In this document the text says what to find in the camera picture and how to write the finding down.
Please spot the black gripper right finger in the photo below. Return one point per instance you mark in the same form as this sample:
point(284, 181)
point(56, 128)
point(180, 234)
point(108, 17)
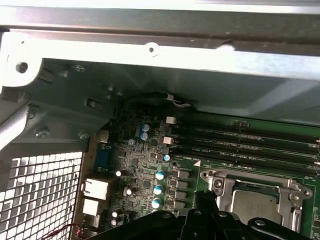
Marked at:
point(260, 230)

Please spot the green motherboard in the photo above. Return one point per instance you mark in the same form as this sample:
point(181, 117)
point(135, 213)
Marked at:
point(140, 160)

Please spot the black RAM slot white clips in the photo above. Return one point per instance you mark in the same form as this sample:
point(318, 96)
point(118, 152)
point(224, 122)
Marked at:
point(237, 152)
point(237, 133)

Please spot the silver rear port block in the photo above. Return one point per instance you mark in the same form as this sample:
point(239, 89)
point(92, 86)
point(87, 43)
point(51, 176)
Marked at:
point(90, 207)
point(96, 189)

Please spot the thin metal locking lever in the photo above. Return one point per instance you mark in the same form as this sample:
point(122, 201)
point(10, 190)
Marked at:
point(250, 174)

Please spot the silver CPU green edge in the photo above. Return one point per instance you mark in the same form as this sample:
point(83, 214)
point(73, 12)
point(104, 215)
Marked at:
point(255, 207)

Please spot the grey open PC case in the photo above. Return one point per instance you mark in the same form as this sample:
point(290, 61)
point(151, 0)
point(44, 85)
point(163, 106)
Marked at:
point(175, 82)

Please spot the blue rear port connector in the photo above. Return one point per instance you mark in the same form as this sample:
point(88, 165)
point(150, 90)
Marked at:
point(102, 160)

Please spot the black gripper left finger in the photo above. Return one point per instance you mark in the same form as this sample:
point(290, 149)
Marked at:
point(160, 225)

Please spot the CPU socket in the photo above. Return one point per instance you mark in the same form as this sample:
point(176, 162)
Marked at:
point(217, 193)

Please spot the metal socket cover frame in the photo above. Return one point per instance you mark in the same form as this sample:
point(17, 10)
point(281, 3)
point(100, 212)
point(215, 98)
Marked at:
point(283, 200)

